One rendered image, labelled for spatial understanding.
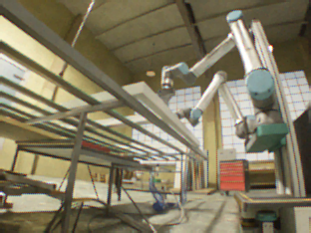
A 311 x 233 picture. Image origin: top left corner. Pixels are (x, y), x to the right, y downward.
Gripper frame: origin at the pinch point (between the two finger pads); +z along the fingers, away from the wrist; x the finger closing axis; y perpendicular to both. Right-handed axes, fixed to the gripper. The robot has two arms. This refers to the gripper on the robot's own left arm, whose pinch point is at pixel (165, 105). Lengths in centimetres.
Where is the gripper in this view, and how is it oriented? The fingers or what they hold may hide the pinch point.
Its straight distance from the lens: 122.2
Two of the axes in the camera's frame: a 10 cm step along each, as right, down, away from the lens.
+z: -0.6, 9.3, -3.7
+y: -4.2, -3.6, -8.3
